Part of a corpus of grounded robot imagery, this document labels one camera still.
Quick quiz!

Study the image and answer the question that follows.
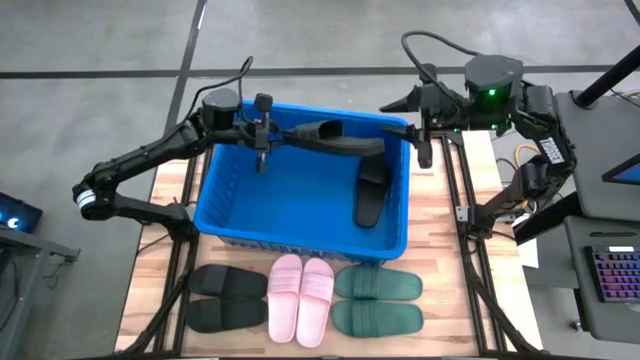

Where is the black device with blue light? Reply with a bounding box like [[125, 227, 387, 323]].
[[0, 192, 44, 235]]

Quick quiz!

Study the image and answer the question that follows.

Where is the yellow cable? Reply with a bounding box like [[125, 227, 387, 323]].
[[514, 143, 539, 166]]

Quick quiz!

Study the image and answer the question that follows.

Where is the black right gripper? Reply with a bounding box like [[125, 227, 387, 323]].
[[379, 63, 469, 169]]

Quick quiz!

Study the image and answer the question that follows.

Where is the black aluminium extrusion frame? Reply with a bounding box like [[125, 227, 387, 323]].
[[117, 127, 544, 359]]

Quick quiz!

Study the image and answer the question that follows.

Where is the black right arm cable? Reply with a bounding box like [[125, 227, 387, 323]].
[[401, 30, 481, 101]]

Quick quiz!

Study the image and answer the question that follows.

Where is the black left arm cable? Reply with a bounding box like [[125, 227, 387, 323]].
[[192, 55, 254, 126]]

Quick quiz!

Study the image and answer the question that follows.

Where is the backlit computer keyboard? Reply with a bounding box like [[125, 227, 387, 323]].
[[589, 245, 640, 304]]

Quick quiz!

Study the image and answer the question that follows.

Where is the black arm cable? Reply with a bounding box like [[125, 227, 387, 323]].
[[401, 30, 481, 101], [192, 55, 254, 126]]

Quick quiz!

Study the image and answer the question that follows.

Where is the pink slide sandal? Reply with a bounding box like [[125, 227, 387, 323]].
[[266, 253, 304, 344], [295, 257, 335, 349]]

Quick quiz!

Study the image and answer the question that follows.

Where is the black tablet screen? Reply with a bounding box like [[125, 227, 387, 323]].
[[602, 153, 640, 186]]

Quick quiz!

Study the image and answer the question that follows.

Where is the grey keyboard tray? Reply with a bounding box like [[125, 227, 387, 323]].
[[564, 219, 640, 346]]

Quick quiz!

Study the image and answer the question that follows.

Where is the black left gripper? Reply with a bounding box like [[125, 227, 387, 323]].
[[234, 92, 309, 174]]

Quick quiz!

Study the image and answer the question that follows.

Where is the white paper sheet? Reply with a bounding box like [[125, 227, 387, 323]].
[[517, 214, 540, 270]]

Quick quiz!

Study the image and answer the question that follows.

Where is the black round pole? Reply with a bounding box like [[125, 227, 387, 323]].
[[574, 44, 640, 109]]

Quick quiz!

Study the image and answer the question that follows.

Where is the black slide sandal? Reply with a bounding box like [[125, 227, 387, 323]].
[[188, 263, 270, 296], [183, 297, 270, 334]]

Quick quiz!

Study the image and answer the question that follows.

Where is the black desk support bar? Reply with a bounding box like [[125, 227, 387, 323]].
[[512, 191, 584, 246]]

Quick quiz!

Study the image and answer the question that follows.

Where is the green slide sandal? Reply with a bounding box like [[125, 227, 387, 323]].
[[330, 298, 425, 338], [333, 263, 424, 301]]

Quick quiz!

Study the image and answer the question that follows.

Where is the grey desk panel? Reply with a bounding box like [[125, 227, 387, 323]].
[[553, 89, 640, 222]]

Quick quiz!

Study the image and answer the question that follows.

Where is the blue plastic bin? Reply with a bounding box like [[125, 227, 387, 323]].
[[192, 99, 412, 265]]

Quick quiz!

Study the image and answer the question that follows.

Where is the grey metal stand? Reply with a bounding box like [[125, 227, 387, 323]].
[[0, 227, 81, 360]]

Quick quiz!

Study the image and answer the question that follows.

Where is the dark grey slide sandal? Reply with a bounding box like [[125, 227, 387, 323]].
[[284, 118, 387, 159], [353, 153, 391, 230]]

